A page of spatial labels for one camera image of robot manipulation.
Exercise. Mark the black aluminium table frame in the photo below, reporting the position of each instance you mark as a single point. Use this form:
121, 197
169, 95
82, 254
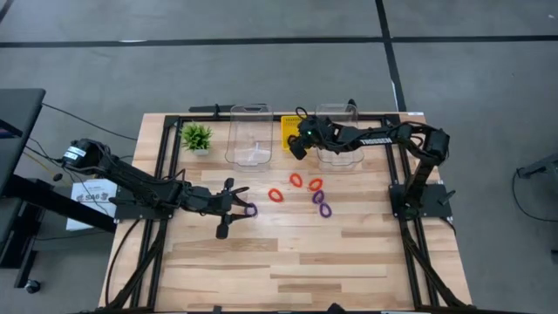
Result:
205, 118

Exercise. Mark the black caster wheel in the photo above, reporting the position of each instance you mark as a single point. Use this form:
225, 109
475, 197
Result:
32, 286

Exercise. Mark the yellow plastic basket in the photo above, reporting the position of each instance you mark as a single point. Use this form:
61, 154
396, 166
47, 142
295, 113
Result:
287, 126

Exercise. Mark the black stand foot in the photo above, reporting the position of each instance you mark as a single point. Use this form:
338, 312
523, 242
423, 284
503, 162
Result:
540, 166

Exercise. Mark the green plant in white pot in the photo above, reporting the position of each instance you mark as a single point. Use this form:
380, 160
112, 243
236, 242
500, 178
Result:
196, 137

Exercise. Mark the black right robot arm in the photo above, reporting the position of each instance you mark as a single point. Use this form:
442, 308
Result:
379, 140

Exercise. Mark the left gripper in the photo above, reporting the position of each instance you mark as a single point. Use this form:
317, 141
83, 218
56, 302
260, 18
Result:
213, 201

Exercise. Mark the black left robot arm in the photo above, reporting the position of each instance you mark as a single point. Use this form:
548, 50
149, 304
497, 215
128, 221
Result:
131, 179

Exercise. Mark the clear plastic bin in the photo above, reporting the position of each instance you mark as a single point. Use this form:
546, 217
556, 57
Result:
344, 161
250, 161

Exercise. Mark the black desk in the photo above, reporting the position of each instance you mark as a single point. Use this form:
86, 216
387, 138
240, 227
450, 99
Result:
17, 113

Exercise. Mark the white printed paper sheet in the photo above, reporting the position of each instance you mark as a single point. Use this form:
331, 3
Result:
87, 205

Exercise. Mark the black edge clamp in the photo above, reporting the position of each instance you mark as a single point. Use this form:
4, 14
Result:
352, 104

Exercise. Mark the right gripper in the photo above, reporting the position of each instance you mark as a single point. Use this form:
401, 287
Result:
314, 135

